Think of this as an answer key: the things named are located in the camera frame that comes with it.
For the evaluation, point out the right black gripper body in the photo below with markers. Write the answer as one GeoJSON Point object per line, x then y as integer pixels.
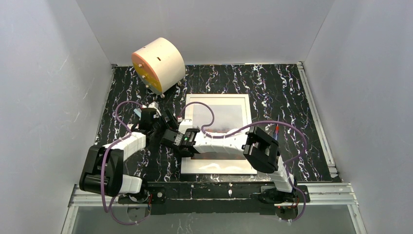
{"type": "Point", "coordinates": [169, 139]}

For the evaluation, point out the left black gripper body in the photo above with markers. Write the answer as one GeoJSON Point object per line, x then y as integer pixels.
{"type": "Point", "coordinates": [150, 119]}

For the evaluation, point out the white picture frame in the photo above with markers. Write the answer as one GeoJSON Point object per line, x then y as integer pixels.
{"type": "Point", "coordinates": [221, 114]}

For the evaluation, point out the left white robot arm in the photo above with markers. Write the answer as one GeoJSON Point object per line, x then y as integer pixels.
{"type": "Point", "coordinates": [114, 180]}

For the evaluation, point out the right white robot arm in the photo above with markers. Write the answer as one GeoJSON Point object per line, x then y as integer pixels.
{"type": "Point", "coordinates": [258, 148]}

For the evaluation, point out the light blue stapler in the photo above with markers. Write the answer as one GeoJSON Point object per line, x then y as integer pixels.
{"type": "Point", "coordinates": [138, 112]}

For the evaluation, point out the cylindrical beige drawer cabinet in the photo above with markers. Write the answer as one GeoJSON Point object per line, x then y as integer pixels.
{"type": "Point", "coordinates": [159, 65]}

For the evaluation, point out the blue red screwdriver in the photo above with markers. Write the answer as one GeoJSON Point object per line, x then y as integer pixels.
{"type": "Point", "coordinates": [276, 131]}

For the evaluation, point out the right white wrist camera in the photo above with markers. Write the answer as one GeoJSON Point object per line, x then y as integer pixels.
{"type": "Point", "coordinates": [185, 123]}

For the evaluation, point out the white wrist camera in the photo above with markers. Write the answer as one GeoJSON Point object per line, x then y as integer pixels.
{"type": "Point", "coordinates": [185, 123]}
{"type": "Point", "coordinates": [155, 106]}

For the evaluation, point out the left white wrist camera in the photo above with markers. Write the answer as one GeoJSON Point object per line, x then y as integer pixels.
{"type": "Point", "coordinates": [155, 106]}

